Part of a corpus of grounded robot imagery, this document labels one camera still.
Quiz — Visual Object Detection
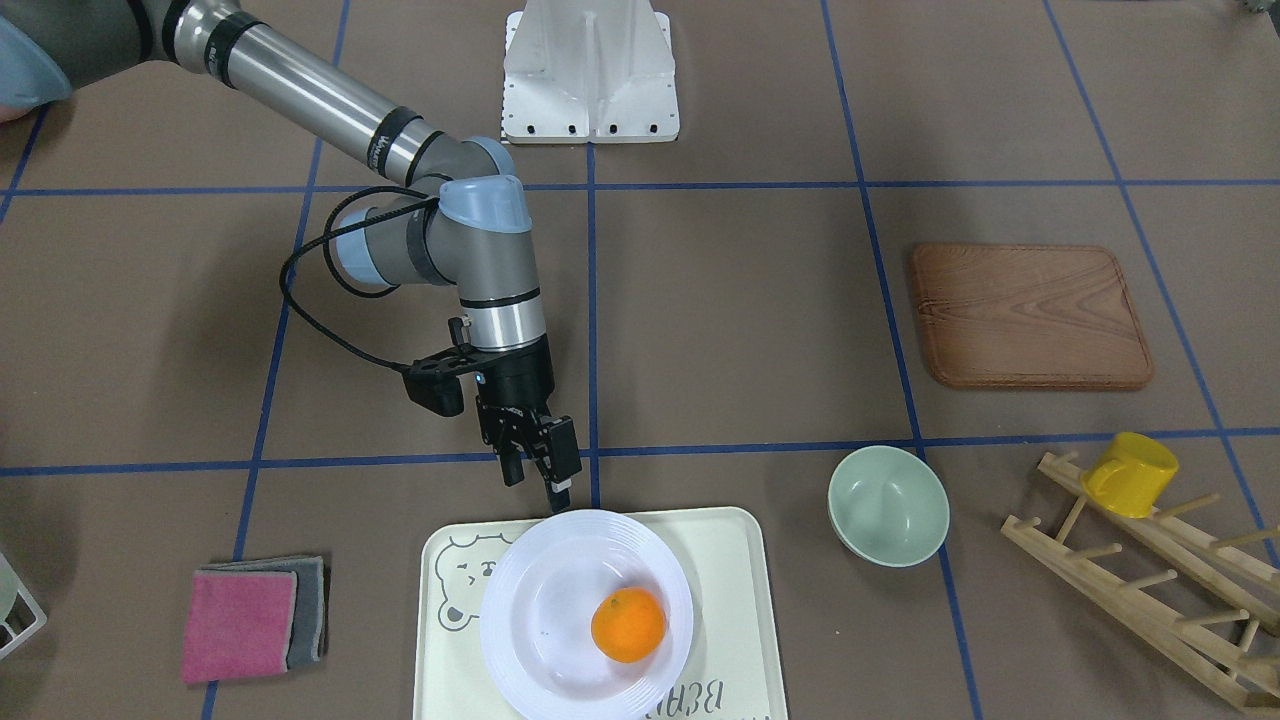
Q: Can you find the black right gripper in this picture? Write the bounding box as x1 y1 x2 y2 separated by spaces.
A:
474 338 582 515

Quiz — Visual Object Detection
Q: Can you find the white round plate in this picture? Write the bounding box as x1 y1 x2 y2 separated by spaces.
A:
479 510 696 719

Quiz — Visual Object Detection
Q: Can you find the orange fruit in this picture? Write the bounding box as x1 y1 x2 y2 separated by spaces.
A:
590 587 667 664

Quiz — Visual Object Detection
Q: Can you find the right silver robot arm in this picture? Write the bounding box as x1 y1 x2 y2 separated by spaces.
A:
3 1 581 512

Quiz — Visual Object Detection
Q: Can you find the cream bear tray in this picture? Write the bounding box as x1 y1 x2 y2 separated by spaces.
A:
412 507 788 719

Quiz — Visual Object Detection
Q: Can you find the brown wooden tray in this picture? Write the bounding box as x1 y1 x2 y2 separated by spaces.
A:
908 243 1155 391

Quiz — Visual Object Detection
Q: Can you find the pink and grey cloth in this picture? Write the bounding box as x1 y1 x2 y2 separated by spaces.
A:
180 555 326 684

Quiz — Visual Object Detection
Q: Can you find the green ceramic bowl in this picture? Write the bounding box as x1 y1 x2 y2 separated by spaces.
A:
826 445 951 568

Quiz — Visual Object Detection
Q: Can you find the white cup rack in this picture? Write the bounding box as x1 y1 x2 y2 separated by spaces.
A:
1 553 49 659

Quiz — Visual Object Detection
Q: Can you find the yellow mug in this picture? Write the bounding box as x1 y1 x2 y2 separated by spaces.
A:
1082 430 1180 519

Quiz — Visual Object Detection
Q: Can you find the wooden cup rack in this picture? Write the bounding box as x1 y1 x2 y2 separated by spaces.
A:
1000 452 1279 719

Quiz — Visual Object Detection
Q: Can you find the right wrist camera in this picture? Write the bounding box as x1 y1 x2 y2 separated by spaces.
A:
399 348 475 418

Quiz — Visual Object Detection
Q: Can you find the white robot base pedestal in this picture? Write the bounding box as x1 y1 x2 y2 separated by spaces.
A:
500 1 681 145

